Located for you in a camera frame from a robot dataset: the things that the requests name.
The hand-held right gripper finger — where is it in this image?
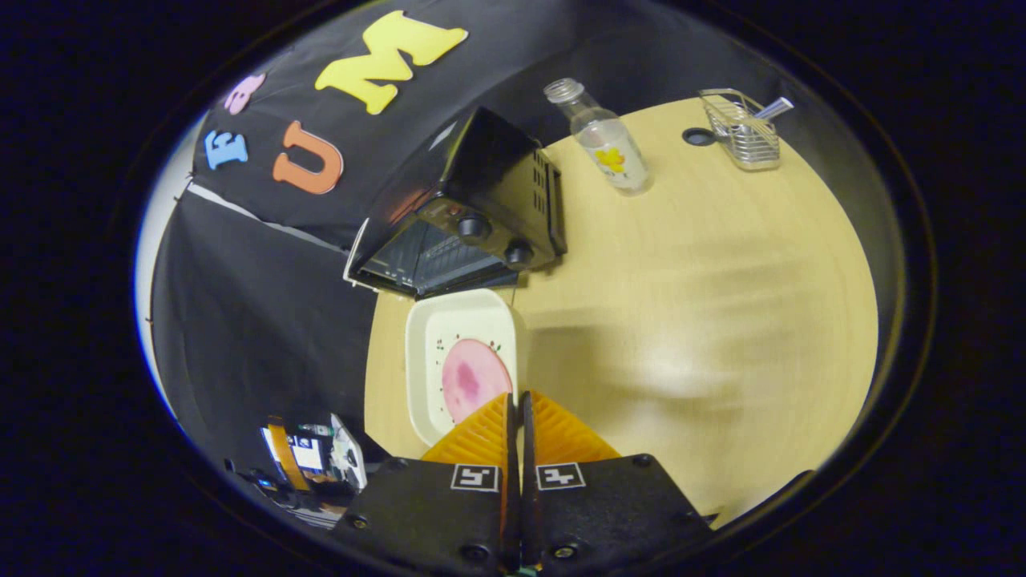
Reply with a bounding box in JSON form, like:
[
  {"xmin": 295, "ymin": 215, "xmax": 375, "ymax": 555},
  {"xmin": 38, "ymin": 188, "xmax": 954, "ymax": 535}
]
[
  {"xmin": 519, "ymin": 390, "xmax": 714, "ymax": 574},
  {"xmin": 330, "ymin": 391, "xmax": 518, "ymax": 574}
]

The pink round food slice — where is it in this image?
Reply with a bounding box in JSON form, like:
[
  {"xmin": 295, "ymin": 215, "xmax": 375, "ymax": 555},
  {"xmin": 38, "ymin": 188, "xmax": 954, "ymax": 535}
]
[{"xmin": 441, "ymin": 338, "xmax": 514, "ymax": 426}]

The white rectangular food tray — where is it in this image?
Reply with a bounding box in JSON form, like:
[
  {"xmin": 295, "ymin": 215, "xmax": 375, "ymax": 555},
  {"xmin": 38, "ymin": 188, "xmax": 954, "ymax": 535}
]
[{"xmin": 405, "ymin": 288, "xmax": 530, "ymax": 447}]

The black electric oven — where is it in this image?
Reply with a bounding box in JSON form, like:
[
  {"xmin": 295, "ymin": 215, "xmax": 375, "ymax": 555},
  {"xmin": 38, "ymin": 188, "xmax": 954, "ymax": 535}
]
[{"xmin": 343, "ymin": 107, "xmax": 568, "ymax": 299}]

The clear glass bottle yellow label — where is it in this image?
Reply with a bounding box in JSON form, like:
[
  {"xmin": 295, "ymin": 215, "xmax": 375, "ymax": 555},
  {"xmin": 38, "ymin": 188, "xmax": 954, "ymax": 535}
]
[{"xmin": 543, "ymin": 78, "xmax": 653, "ymax": 196}]

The metal wire holder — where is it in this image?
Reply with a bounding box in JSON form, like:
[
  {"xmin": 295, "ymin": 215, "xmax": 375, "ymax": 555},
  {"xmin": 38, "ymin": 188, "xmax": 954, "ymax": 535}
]
[{"xmin": 698, "ymin": 88, "xmax": 782, "ymax": 171}]

